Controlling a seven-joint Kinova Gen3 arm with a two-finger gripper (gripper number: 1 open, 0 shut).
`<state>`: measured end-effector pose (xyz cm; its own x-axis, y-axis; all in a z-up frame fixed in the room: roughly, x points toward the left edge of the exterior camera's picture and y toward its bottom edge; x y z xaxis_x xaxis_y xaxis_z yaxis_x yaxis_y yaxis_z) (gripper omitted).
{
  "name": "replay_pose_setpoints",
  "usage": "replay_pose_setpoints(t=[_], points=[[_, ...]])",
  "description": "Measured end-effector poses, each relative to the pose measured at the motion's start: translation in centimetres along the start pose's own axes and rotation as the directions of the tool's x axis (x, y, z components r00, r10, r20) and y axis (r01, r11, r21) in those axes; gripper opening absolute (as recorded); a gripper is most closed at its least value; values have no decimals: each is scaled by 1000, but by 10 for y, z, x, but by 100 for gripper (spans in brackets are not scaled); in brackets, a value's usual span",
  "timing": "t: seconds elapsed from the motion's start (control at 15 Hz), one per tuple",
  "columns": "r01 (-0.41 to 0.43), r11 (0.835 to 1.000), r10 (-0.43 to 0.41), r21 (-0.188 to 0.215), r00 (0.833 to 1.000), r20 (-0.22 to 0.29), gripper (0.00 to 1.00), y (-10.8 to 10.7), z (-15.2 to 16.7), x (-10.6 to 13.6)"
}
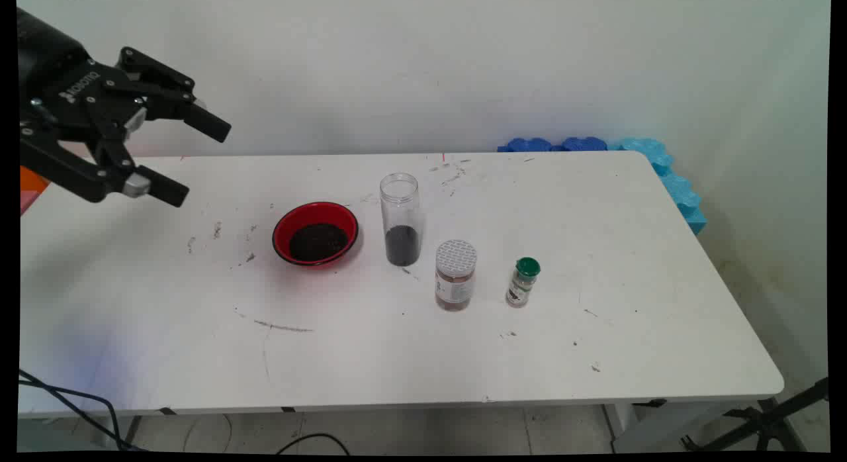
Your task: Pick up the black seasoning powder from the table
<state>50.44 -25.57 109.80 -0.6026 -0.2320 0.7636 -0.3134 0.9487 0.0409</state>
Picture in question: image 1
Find brown spice jar white lid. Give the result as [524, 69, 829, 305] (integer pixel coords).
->
[434, 239, 478, 312]

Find orange block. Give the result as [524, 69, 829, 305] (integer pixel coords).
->
[20, 165, 50, 197]

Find dark blue foam mat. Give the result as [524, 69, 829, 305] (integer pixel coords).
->
[498, 136, 608, 153]

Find small spice bottle green cap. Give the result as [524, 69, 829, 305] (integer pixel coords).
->
[506, 257, 541, 309]

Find clear plastic jar black seeds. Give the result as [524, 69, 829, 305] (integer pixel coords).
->
[379, 172, 422, 267]

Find light blue foam mat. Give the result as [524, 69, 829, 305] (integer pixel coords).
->
[607, 137, 707, 236]

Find white table leg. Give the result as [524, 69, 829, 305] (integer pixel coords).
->
[99, 416, 143, 449]
[603, 401, 781, 453]

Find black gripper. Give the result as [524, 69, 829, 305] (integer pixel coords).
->
[17, 7, 232, 208]

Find black tripod stand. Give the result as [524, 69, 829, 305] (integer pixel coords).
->
[682, 377, 829, 453]

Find red bowl with black seeds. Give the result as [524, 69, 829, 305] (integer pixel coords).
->
[272, 201, 360, 268]

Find black floor cable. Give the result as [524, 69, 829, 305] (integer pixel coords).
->
[275, 434, 351, 455]

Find black hanging cable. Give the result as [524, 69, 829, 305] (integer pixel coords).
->
[19, 368, 143, 451]

